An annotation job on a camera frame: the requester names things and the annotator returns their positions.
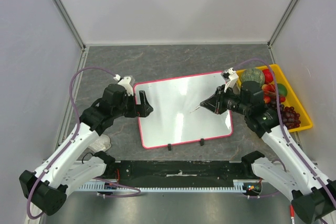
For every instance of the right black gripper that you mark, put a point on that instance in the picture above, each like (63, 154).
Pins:
(219, 102)

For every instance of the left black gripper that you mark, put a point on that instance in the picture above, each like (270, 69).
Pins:
(142, 110)

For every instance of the pink framed whiteboard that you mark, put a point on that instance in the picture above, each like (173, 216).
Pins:
(172, 100)

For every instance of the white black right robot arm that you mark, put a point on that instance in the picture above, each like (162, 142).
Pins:
(311, 192)

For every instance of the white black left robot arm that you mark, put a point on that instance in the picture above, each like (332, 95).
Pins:
(50, 184)

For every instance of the green netted melon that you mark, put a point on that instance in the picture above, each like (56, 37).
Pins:
(253, 74)

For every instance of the crumpled clear plastic bag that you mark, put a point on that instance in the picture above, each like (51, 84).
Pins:
(102, 143)

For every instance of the red apple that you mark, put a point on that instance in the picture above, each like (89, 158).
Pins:
(268, 76)

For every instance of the green lime fruit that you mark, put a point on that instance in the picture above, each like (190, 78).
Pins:
(282, 90)

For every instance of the dark purple grape bunch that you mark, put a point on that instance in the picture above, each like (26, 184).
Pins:
(289, 117)

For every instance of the yellow plastic fruit bin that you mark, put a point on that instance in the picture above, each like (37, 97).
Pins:
(291, 98)

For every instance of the red marker pen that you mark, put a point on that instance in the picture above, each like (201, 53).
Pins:
(292, 214)

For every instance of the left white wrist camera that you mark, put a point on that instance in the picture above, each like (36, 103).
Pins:
(127, 82)

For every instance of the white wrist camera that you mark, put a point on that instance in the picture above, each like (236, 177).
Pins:
(231, 77)
(127, 82)

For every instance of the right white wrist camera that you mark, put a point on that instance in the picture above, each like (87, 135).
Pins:
(231, 77)

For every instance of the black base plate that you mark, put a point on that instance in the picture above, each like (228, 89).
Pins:
(142, 171)

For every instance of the white slotted cable duct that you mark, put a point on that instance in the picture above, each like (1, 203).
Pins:
(176, 185)

